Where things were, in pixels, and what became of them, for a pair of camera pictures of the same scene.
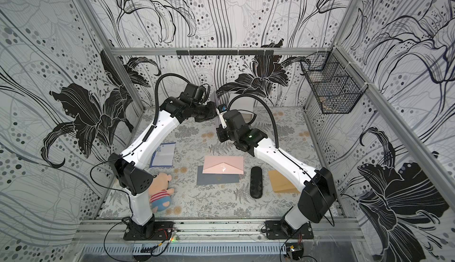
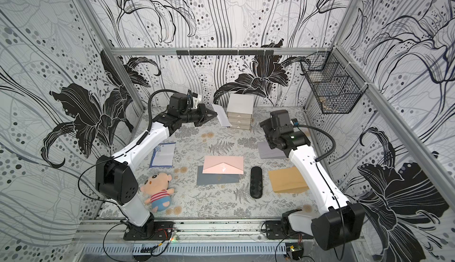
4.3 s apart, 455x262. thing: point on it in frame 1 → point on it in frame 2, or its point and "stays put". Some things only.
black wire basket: x=336 y=88 stays put
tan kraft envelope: x=280 y=184 stays put
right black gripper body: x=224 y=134 → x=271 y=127
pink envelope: x=223 y=165 stays put
